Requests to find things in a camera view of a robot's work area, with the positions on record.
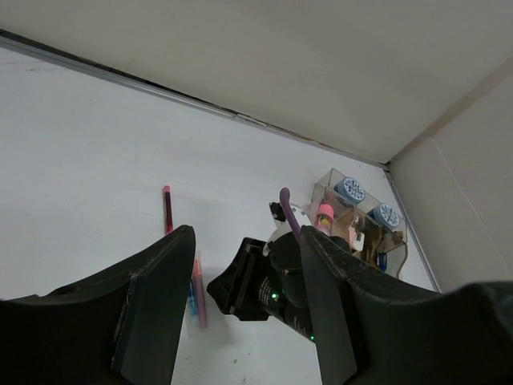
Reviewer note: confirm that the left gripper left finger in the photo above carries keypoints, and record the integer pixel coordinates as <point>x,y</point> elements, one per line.
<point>119,326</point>

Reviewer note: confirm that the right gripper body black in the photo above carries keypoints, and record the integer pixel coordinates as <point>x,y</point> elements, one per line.
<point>275,287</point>

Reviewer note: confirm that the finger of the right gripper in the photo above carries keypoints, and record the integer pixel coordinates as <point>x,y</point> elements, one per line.
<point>235,291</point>

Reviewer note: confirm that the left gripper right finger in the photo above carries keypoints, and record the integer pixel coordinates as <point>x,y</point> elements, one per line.
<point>371,328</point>

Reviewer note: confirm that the blue capped pen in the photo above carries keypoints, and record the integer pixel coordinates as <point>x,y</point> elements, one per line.
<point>382,261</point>

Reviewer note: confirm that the blue round jar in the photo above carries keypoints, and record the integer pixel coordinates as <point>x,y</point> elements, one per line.
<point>350,190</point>
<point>385,215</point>

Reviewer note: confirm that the pink capped pencil tube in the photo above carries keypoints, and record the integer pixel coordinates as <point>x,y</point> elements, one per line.
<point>324,219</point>

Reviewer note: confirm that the pink white stapler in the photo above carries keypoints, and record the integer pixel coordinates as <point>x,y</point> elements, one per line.
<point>356,235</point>

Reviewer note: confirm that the clear desk organizer box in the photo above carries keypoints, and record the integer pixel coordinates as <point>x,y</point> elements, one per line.
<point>378,238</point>

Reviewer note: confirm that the clear capped highlighter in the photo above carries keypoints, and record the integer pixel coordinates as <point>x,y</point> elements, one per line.
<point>197,278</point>

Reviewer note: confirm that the teal capped pen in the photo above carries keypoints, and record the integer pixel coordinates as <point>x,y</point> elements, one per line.
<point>192,306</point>

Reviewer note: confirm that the pink capped red pen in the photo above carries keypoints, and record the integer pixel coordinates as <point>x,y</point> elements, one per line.
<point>167,209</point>

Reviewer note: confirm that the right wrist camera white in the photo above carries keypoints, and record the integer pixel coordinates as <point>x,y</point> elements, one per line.
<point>281,222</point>

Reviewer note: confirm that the right aluminium rail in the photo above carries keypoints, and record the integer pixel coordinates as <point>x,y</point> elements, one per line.
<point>416,270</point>

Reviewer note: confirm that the aluminium rail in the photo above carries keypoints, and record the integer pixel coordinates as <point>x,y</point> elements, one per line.
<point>29,47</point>
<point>416,270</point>

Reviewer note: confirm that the back aluminium rail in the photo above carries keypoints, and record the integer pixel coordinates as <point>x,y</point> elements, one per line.
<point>29,47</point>

